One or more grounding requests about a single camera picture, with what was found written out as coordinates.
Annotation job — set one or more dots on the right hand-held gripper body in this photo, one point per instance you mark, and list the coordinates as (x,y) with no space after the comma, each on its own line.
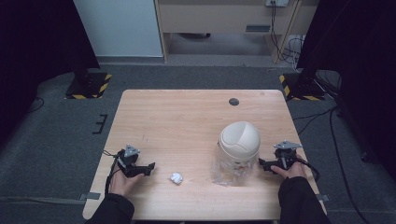
(285,154)

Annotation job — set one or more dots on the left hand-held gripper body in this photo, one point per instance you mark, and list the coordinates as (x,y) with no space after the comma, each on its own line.
(129,163)

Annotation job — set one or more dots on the person's right hand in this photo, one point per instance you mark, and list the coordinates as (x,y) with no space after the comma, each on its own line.
(292,170)

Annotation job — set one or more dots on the person's left hand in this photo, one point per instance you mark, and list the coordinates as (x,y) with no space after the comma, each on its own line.
(122,183)

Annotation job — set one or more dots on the crumpled white paper ball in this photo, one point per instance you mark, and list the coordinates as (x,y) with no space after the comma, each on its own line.
(176,178)

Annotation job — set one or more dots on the trash can with beige lid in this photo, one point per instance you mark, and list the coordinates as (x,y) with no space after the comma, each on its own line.
(239,141)

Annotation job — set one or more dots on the clear plastic bag liner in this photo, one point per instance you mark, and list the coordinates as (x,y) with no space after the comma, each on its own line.
(225,174)

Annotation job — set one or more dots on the grey tape strip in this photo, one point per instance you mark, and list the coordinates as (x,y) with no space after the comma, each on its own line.
(322,198)
(90,196)

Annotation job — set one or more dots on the striped black stand base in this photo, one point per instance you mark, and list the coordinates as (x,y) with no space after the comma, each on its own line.
(88,85)
(300,88)

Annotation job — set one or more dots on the dark round table grommet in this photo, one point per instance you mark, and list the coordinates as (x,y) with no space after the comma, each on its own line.
(233,101)

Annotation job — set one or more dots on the black metal stand pole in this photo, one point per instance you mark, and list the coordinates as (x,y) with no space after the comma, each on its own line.
(81,73)
(311,67)

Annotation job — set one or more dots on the black curtain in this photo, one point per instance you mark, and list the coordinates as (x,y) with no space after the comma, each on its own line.
(358,46)
(34,46)

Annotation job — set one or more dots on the white cabinet panel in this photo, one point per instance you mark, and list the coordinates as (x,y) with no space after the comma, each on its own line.
(118,28)

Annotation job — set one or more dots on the grey power strip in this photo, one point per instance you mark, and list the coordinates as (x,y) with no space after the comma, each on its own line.
(277,2)

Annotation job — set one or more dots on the light wooden desk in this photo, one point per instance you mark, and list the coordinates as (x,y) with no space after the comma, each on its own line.
(218,17)

